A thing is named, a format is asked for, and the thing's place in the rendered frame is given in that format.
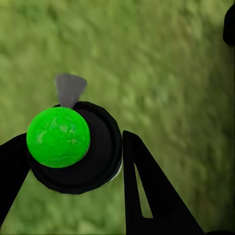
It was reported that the pesticide atomizer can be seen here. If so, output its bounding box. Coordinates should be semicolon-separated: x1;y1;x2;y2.
26;73;123;194

